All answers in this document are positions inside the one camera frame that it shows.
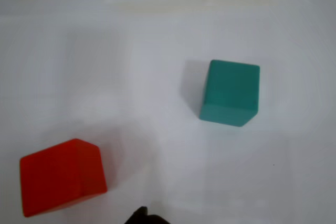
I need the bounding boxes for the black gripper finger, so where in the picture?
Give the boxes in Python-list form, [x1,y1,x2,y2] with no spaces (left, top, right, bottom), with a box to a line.
[147,214,172,224]
[124,206,148,224]

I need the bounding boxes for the teal blue cube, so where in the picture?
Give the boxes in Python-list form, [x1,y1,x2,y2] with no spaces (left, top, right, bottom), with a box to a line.
[198,59,260,128]

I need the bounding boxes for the red cube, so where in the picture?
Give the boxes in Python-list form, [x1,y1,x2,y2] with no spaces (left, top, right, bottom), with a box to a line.
[19,138,108,218]

